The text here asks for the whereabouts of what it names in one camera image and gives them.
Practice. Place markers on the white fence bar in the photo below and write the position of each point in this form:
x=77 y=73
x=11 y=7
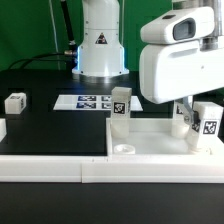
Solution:
x=114 y=169
x=3 y=130

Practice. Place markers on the white sheet with markers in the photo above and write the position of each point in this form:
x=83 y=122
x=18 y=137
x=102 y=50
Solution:
x=83 y=102

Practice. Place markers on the white square tabletop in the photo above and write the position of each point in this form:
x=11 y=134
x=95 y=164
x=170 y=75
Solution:
x=146 y=137

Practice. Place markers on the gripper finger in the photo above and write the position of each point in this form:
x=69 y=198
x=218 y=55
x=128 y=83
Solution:
x=190 y=115

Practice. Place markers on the white front fence bar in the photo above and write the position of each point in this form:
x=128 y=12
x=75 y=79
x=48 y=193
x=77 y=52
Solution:
x=114 y=169

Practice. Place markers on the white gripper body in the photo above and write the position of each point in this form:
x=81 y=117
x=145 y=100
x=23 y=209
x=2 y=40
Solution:
x=171 y=72

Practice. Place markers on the white left fence bar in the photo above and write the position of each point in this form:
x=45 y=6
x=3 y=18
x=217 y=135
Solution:
x=3 y=130

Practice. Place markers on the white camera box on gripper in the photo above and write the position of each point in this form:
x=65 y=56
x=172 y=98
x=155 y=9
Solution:
x=177 y=26

